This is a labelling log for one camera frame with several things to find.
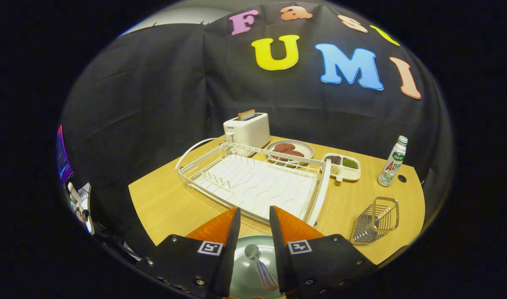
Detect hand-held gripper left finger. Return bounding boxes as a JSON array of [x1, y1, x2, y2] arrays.
[[136, 207, 241, 299]]

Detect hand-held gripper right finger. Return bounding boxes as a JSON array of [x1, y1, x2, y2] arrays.
[[269, 206, 378, 299]]

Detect pale green plate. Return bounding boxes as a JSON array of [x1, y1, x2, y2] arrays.
[[230, 235, 287, 299]]

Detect spoon with blue checkered handle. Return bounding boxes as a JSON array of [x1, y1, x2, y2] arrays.
[[244, 244, 279, 291]]

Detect white wire dish rack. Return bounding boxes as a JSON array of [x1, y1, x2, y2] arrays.
[[175, 138, 332, 227]]

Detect metal wire basket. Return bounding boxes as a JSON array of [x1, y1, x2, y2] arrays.
[[350, 196, 400, 245]]

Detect beige round plate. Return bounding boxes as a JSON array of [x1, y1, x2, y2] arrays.
[[266, 140, 315, 167]]

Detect white drain tray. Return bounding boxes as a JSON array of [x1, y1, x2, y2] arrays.
[[193, 154, 320, 223]]

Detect white divided tray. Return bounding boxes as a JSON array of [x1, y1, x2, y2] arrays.
[[322, 153, 361, 183]]

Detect white toaster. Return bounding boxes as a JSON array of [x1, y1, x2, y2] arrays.
[[223, 112, 271, 149]]

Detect white drink bottle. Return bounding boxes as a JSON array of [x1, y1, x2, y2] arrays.
[[377, 135, 408, 187]]

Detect white device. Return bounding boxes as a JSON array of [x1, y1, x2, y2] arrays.
[[67, 182, 96, 236]]

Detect black backdrop cloth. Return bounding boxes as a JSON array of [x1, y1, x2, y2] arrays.
[[60, 2, 453, 258]]

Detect glowing monitor screen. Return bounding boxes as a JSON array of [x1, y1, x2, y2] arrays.
[[56, 125, 74, 185]]

